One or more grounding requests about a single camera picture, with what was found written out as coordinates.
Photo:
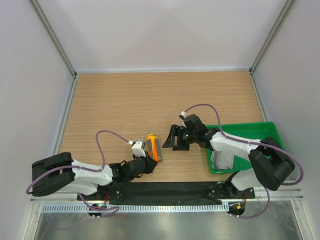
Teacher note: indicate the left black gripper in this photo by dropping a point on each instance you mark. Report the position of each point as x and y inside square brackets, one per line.
[150, 164]

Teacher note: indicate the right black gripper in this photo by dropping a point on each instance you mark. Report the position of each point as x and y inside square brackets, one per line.
[170, 142]

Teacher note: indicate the grey orange happy towel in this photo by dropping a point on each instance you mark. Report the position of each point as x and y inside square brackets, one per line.
[154, 147]

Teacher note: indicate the grey panda towel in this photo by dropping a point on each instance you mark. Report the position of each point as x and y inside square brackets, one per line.
[221, 160]

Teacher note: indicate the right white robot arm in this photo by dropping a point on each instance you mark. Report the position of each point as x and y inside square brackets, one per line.
[270, 166]

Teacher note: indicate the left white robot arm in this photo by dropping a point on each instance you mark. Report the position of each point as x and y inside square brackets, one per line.
[61, 172]

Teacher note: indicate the green plastic tray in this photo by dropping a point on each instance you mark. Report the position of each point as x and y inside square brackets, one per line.
[253, 130]

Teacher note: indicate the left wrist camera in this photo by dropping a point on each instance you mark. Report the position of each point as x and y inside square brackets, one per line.
[138, 148]

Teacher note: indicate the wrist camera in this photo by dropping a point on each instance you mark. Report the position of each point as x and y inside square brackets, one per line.
[183, 115]
[138, 148]

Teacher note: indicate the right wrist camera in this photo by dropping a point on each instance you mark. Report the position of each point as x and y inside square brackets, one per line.
[183, 115]

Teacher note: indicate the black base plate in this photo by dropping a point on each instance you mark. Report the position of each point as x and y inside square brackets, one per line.
[168, 193]

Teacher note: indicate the slotted cable duct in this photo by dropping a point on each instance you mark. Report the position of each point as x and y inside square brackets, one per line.
[124, 209]

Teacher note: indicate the right aluminium frame post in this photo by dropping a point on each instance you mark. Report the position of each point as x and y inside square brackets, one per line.
[280, 19]

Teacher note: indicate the aluminium frame post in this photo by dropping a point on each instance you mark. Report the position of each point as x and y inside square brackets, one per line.
[52, 35]
[280, 19]

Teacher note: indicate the left aluminium frame post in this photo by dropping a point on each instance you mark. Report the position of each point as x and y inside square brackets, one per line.
[52, 35]

